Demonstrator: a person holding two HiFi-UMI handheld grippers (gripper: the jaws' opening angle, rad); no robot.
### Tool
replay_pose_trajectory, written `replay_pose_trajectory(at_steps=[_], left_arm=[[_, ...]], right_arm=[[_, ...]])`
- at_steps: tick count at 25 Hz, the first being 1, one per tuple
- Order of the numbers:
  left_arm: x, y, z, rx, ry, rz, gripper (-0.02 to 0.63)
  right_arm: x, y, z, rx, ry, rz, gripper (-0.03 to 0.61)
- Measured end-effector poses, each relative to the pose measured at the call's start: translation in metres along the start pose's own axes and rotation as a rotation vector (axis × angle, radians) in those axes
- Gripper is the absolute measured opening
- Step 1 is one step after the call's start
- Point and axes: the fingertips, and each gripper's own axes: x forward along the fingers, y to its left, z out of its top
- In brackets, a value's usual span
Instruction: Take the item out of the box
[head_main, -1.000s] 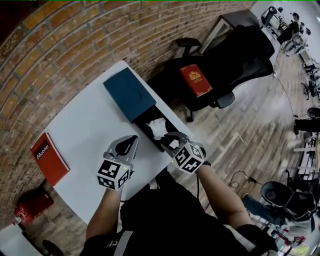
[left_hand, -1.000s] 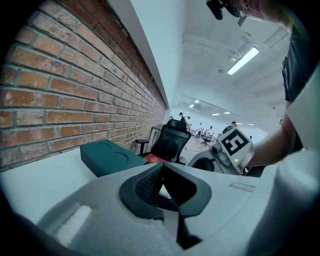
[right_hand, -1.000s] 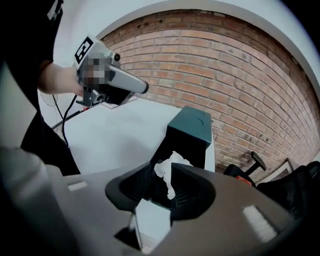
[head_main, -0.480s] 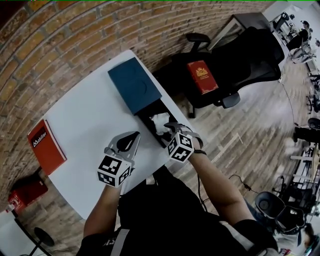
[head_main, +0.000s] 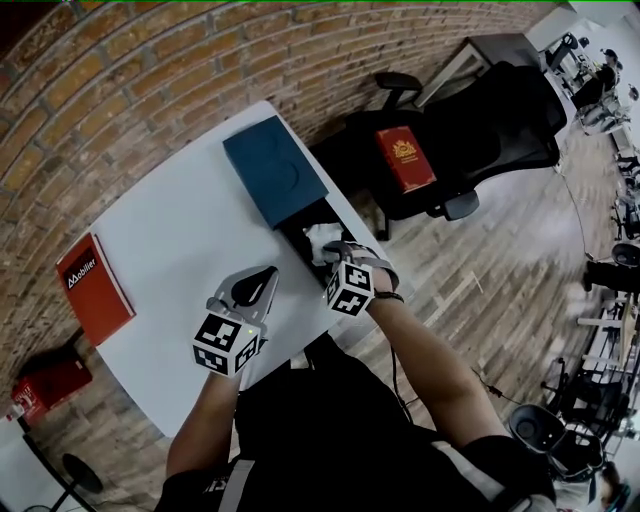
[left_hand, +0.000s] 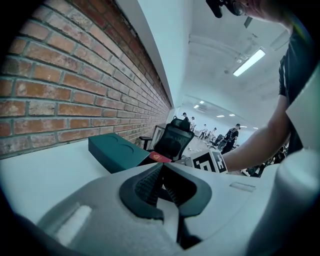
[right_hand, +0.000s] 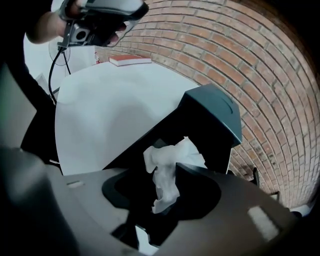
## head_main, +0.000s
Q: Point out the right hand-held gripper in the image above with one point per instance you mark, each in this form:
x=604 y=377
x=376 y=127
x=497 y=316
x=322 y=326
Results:
x=352 y=287

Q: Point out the white office desk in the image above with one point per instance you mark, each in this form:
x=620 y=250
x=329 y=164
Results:
x=607 y=350

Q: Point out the black chair with round headrest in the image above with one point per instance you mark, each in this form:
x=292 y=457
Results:
x=540 y=430

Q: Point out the red notebook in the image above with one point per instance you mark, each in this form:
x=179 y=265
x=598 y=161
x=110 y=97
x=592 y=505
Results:
x=97 y=295

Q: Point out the black round stand base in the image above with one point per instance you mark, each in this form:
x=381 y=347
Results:
x=82 y=472

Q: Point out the person's left forearm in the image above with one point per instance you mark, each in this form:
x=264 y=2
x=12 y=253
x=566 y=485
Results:
x=205 y=425

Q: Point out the person's black shirt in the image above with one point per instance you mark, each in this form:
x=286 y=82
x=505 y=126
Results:
x=325 y=450

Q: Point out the red book with gold emblem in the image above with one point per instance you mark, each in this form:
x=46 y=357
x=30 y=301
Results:
x=405 y=160

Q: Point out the dark blue box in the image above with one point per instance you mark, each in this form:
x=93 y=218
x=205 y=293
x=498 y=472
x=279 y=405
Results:
x=280 y=165

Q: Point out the black wristband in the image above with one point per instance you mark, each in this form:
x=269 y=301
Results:
x=392 y=296

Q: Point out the person's right forearm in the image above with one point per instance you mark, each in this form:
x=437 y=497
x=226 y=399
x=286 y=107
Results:
x=435 y=370

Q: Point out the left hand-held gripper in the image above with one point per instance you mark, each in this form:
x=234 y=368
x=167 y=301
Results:
x=222 y=340

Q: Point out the black office chair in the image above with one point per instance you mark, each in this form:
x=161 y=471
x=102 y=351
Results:
x=490 y=130

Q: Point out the red fire equipment box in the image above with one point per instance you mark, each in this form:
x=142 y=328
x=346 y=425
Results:
x=55 y=385

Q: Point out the white item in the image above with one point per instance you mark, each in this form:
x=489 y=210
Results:
x=320 y=236

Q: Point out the grey desk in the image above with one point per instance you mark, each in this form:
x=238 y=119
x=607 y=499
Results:
x=500 y=47

